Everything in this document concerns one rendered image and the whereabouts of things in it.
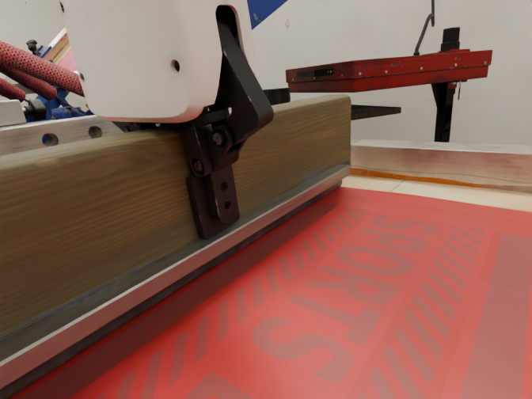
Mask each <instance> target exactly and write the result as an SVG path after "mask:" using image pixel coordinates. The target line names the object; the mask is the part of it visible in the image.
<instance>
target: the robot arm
mask: <svg viewBox="0 0 532 399"><path fill-rule="evenodd" d="M59 4H60V8H61V11H62V15H63V20H64V24H65V27H66V32H67V35H68V39H69V42H70V47H71V51H72V53H73V57H74V61H75V65H76V68H77V71H78V76H79V79H80V82H81V84H82V89H83V93H84V95H85V99H86V102H87V105H88V107H89V109H90V110H91V112H92V113H94V114H95V115H96V116H98V117H100V118H101V119H103V120H108V121H112V122H113V123H114V124H115V125H116V126H117V127H118V128H119V129H121V130H122V131H123V133H126V132H131V131H138V130H143V129H147V128H152V127H157V126H156V124H161V126H165V125H169V124H177V123H178V124H179V128H180V133H181V135H182V139H183V141H184V146H185V149H186V152H187V155H188V160H189V163H190V166H191V168H192V171H193V173H194V174H192V175H191V176H189V177H186V182H187V186H188V192H189V196H190V200H191V203H192V209H193V214H194V217H195V221H196V226H197V231H198V235H199V236H200V237H201V238H203V239H206V240H208V239H210V238H212V237H214V236H215V235H216V234H218V233H220V232H222V231H223V230H225V229H226V228H227V227H229V226H231V225H232V224H234V223H235V222H236V221H237V220H238V219H239V218H240V212H239V207H238V198H237V193H236V188H235V183H234V175H233V170H232V165H231V164H233V163H235V162H237V161H238V159H239V151H240V149H241V148H242V147H243V145H244V144H245V142H246V140H247V139H248V137H249V136H251V135H254V134H255V133H256V132H258V131H259V130H260V129H261V128H263V127H265V126H266V125H267V124H269V123H270V122H272V120H273V118H274V111H273V108H272V106H271V105H270V103H269V101H268V99H267V97H266V95H265V94H264V91H263V90H262V88H261V86H260V84H259V82H258V81H257V69H256V58H255V51H254V43H253V33H252V28H251V22H250V16H249V8H248V4H247V0H59ZM204 108H209V111H206V112H202V111H203V109H204ZM228 108H231V114H230V112H229V109H228ZM208 124H211V126H212V130H213V131H212V132H211V134H210V136H209V138H208V140H207V141H205V138H204V135H203V129H202V126H205V125H208Z"/></svg>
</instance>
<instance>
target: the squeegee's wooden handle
mask: <svg viewBox="0 0 532 399"><path fill-rule="evenodd" d="M351 106H352V100H351V98H350V97H349V96H348V95H347V94H334V95H326V96H322V97H314V98H309V99H305V100H300V101H292V102H288V103H283V104H275V105H272V108H273V111H274V118H273V120H272V122H270V123H269V124H267V125H266V126H265V127H263V128H261V129H260V130H259V131H258V132H256V133H255V134H254V135H251V136H249V137H248V139H247V140H246V142H245V144H244V145H243V147H242V148H241V149H240V151H239V159H238V160H237V161H236V162H235V163H233V164H231V165H232V170H233V175H234V183H235V188H236V193H237V202H238V207H239V212H240V215H243V214H244V213H246V212H248V211H251V210H252V209H254V208H255V207H258V206H260V205H261V204H263V203H266V202H268V201H269V200H271V199H273V198H275V197H277V196H279V195H281V194H283V193H284V192H286V191H288V190H290V189H292V188H294V187H296V186H297V185H299V184H301V183H303V182H305V181H307V180H309V179H311V178H312V177H315V176H317V175H318V174H320V173H323V172H324V171H326V170H327V169H330V168H332V167H333V166H335V165H338V164H341V165H350V161H351ZM192 174H194V173H193V171H192V168H191V166H190V163H189V160H188V155H187V152H186V149H185V146H184V141H183V139H182V135H181V130H180V128H179V124H178V123H173V124H169V125H165V126H160V127H152V128H147V129H143V130H138V131H131V132H126V133H122V134H117V135H110V136H105V137H100V138H95V139H88V140H83V141H79V142H71V143H67V144H62V145H58V146H50V147H45V148H41V149H36V150H28V151H24V152H20V153H15V154H7V155H2V156H0V342H2V341H4V340H6V339H8V338H9V337H11V336H13V335H15V334H17V333H19V332H21V331H23V330H24V329H26V328H28V327H30V326H32V325H34V324H36V323H38V322H39V321H42V320H43V319H45V318H47V317H50V316H51V315H52V314H55V313H57V312H59V311H60V310H63V309H65V308H67V307H68V306H70V305H72V304H74V303H76V302H78V301H80V300H81V299H83V298H85V297H87V296H89V295H91V294H93V293H95V292H96V291H99V290H100V289H102V288H104V287H107V286H108V285H110V284H111V283H114V282H116V281H117V280H119V279H122V278H123V277H124V276H127V275H129V274H131V273H132V272H135V271H137V270H139V269H140V268H142V267H144V266H146V265H148V264H150V263H152V262H153V261H155V260H157V259H159V258H161V257H163V256H165V255H167V254H168V253H171V252H172V251H174V250H176V249H179V248H180V247H182V246H183V245H186V244H188V243H189V242H191V241H194V240H196V239H197V238H199V237H200V236H199V235H198V231H197V226H196V221H195V217H194V214H193V209H192V203H191V200H190V196H189V192H188V186H187V182H186V177H189V176H191V175H192Z"/></svg>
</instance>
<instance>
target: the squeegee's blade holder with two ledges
mask: <svg viewBox="0 0 532 399"><path fill-rule="evenodd" d="M349 175H350V165H341V164H338V165H335V166H333V167H332V168H330V169H327V170H326V171H324V172H323V173H320V174H318V175H316V176H315V177H312V178H311V179H309V180H307V181H305V182H303V183H301V184H299V185H297V186H296V187H294V188H292V189H290V190H288V191H286V192H284V193H283V194H281V195H279V196H277V197H275V198H273V199H270V200H269V201H268V202H266V203H263V204H261V205H260V206H258V207H255V208H254V209H252V210H251V211H248V212H246V213H244V214H243V215H240V218H239V219H238V220H237V221H236V222H235V223H234V224H232V225H231V226H229V227H227V228H226V229H225V230H223V231H222V232H220V233H218V234H216V235H215V236H214V237H212V238H210V239H208V240H206V239H203V238H201V237H198V238H197V239H196V240H194V241H191V242H189V243H188V244H186V245H183V246H182V247H180V248H179V249H176V250H174V251H172V252H171V253H168V254H167V255H165V256H163V257H161V258H159V259H157V260H155V261H153V262H152V263H150V264H148V265H146V266H144V267H142V268H140V269H139V270H137V271H135V272H132V273H131V274H129V275H126V276H124V277H123V278H122V279H119V280H117V281H116V282H114V283H111V284H110V285H108V286H107V287H104V288H102V289H100V290H99V291H96V292H95V293H93V294H91V295H89V296H87V297H85V298H83V299H81V300H80V301H78V302H76V303H74V304H72V305H70V306H68V307H67V308H65V309H63V310H60V311H59V312H57V313H54V314H52V315H51V316H50V317H47V318H45V319H43V320H42V321H39V322H38V323H36V324H34V325H32V326H30V327H28V328H26V329H24V330H23V331H21V332H19V333H17V334H15V335H13V336H11V337H9V338H8V339H6V340H4V341H2V342H0V389H2V388H4V387H5V386H7V385H9V384H10V383H11V382H14V381H15V380H17V379H19V378H20V377H21V376H23V375H25V374H27V373H28V372H29V371H32V370H33V369H35V368H36V367H38V366H39V365H41V364H43V363H45V362H46V361H48V360H49V359H51V358H53V357H54V356H56V355H58V354H59V353H60V352H63V351H64V350H66V349H67V348H69V347H70V346H72V345H74V344H76V343H77V342H79V341H80V340H82V339H84V338H85V337H87V336H88V335H90V334H91V333H94V332H95V331H97V330H98V329H100V328H101V327H103V326H105V325H107V324H108V323H109V322H111V321H113V320H115V319H116V318H118V317H119V316H121V315H122V314H125V313H126V312H127V311H129V310H131V309H132V308H134V307H136V306H137V305H139V304H140V303H142V302H144V301H146V300H147V299H148V298H150V297H152V296H154V295H155V294H157V293H158V292H160V291H162V290H164V289H165V288H167V287H168V286H170V285H171V284H173V283H175V282H176V281H178V280H179V279H181V278H183V277H185V276H186V275H187V274H189V273H191V272H193V271H195V270H196V269H197V268H199V267H201V266H202V265H204V264H206V263H207V262H209V261H210V260H212V259H214V258H216V257H217V256H219V255H220V254H222V253H224V252H225V251H226V250H228V249H230V248H232V247H233V246H235V245H236V244H238V243H240V242H241V241H243V240H245V239H246V238H248V237H250V236H251V235H253V234H255V233H256V232H257V231H259V230H261V229H263V228H265V227H266V226H267V225H269V224H271V223H272V222H274V221H275V220H277V219H279V218H281V217H282V216H284V215H285V214H287V213H288V212H290V211H292V210H294V209H295V208H296V207H298V206H300V205H302V204H303V203H305V202H306V201H308V200H310V199H312V198H313V197H315V196H316V195H318V194H320V193H321V192H323V191H324V190H326V189H327V188H330V187H331V186H333V185H334V184H336V183H337V182H339V181H341V180H343V179H344V178H345V177H347V176H349Z"/></svg>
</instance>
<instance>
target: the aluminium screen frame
mask: <svg viewBox="0 0 532 399"><path fill-rule="evenodd" d="M350 174H353V175H361V176H369V177H384V178H391V179H399V180H407V181H422V182H430V183H438V184H452V185H461V186H469V187H476V188H491V189H499V190H507V191H515V192H529V193H532V146H527V145H504V144H482V143H459V142H416V141H393V140H372V139H351V161H350Z"/></svg>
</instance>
